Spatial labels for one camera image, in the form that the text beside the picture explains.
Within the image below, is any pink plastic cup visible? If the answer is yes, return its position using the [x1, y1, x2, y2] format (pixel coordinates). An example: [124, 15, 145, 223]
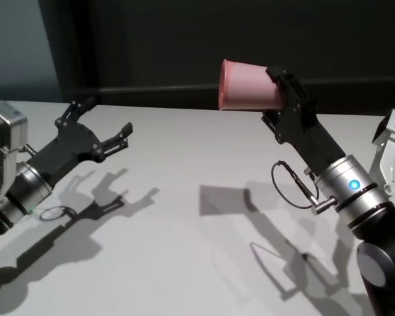
[218, 59, 286, 111]

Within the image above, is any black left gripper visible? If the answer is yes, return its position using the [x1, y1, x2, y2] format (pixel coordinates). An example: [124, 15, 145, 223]
[28, 96, 134, 184]

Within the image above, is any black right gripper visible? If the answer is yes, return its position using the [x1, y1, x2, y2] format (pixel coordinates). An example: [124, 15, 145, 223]
[262, 65, 346, 175]

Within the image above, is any dark vertical frame post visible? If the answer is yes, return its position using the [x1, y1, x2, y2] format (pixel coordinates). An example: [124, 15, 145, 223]
[39, 0, 103, 105]

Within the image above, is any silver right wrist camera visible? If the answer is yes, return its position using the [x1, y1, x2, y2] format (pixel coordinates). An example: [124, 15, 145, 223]
[370, 108, 395, 198]

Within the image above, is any grey horizontal frame rail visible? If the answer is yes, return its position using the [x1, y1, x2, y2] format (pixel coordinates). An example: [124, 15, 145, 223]
[97, 76, 395, 117]

